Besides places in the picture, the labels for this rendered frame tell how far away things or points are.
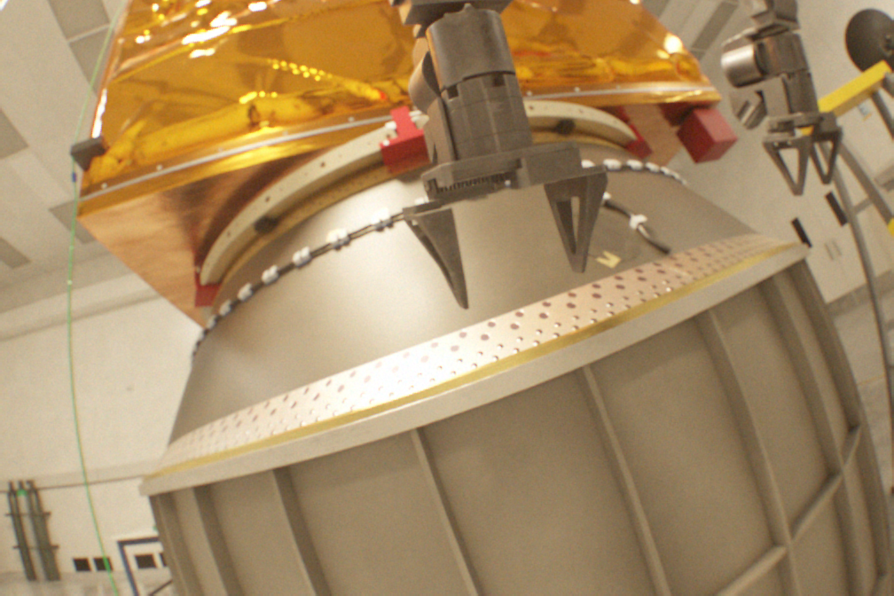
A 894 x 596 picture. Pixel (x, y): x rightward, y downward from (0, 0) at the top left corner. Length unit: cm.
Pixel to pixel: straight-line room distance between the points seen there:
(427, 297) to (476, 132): 34
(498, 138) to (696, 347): 40
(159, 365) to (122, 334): 89
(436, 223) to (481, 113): 8
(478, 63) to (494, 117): 4
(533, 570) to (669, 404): 25
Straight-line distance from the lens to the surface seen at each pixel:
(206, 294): 129
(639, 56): 147
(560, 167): 30
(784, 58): 62
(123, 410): 734
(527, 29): 135
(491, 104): 29
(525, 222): 68
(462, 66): 30
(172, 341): 710
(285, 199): 95
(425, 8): 33
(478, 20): 31
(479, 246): 64
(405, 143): 87
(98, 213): 111
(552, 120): 103
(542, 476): 50
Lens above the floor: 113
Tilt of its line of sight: 21 degrees up
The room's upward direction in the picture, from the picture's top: 20 degrees counter-clockwise
